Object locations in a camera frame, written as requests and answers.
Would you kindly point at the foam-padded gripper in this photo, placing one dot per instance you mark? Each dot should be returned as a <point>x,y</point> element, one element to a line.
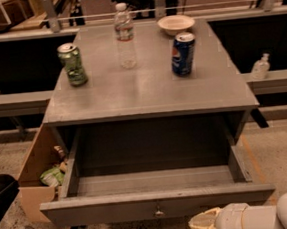
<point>230,219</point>

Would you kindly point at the clear plastic water bottle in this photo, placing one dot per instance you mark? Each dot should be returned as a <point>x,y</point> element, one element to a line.
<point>123,27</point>

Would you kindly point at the grey cabinet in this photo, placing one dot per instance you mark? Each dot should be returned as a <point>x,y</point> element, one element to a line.
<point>150,89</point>

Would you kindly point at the hand sanitizer pump bottle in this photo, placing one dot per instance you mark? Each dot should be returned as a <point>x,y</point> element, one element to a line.
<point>261,68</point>

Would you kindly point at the cardboard box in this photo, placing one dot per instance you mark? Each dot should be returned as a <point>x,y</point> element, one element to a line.
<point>44,153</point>

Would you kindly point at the green snack bag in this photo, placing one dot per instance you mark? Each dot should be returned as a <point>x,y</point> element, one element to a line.
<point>53,177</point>

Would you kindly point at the grey top drawer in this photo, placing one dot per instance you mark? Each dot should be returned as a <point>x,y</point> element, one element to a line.
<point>152,168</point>

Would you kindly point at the blue Pepsi can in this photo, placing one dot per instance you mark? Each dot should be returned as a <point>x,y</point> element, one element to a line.
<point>182,53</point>

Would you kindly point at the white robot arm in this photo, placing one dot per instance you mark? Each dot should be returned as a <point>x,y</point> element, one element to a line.
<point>243,216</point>

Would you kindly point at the green soda can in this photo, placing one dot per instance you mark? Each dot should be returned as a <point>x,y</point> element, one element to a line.
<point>69,55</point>

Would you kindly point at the white paper bowl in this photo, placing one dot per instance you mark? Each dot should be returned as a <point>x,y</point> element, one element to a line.
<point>172,25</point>

